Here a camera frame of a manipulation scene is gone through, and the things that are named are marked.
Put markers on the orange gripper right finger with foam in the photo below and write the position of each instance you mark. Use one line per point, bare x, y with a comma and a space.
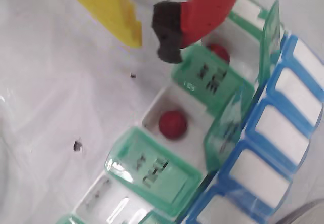
207, 11

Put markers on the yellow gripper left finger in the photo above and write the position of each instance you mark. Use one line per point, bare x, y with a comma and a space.
108, 6

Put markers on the red round candy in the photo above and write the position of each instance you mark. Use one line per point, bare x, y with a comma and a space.
220, 52
173, 125

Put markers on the white tablecloth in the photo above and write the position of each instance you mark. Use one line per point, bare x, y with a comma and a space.
50, 82

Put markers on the green blue weekly pill organizer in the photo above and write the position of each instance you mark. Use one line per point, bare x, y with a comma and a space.
162, 173

